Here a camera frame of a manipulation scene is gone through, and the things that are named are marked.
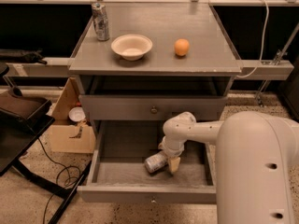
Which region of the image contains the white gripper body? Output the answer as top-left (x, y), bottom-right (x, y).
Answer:
top-left (158, 136), bottom-right (185, 158)

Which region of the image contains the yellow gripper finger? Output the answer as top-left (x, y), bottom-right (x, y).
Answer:
top-left (167, 157), bottom-right (180, 174)

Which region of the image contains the blue plastic bottle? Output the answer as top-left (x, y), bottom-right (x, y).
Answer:
top-left (144, 151), bottom-right (167, 174)

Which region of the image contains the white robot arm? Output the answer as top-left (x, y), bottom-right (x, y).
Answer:
top-left (161, 111), bottom-right (299, 224)

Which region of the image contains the open grey lower drawer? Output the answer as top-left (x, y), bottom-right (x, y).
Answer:
top-left (78, 121), bottom-right (216, 204)

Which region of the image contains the closed grey upper drawer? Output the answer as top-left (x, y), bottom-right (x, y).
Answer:
top-left (79, 95), bottom-right (227, 120)

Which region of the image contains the grey wooden drawer cabinet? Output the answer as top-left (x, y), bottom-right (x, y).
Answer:
top-left (70, 3), bottom-right (241, 203)

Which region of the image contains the white plate in box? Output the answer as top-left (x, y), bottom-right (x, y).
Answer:
top-left (68, 106), bottom-right (86, 122)

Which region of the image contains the orange fruit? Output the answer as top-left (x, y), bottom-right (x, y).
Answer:
top-left (174, 39), bottom-right (190, 57)

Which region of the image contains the cardboard box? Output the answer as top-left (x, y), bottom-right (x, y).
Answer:
top-left (49, 78), bottom-right (95, 154)

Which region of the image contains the white paper bowl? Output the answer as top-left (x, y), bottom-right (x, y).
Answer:
top-left (111, 35), bottom-right (152, 61)

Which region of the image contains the silver drink can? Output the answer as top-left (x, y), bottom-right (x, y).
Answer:
top-left (92, 3), bottom-right (110, 41)

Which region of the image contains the black chair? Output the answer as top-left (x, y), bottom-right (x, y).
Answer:
top-left (0, 62), bottom-right (91, 224)

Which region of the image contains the black floor cable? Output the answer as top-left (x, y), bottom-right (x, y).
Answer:
top-left (37, 137), bottom-right (82, 224)

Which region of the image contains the black cloth on rail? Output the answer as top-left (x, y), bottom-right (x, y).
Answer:
top-left (0, 49), bottom-right (48, 64)

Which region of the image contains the white hanging cable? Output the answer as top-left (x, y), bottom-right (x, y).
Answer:
top-left (235, 0), bottom-right (270, 79)

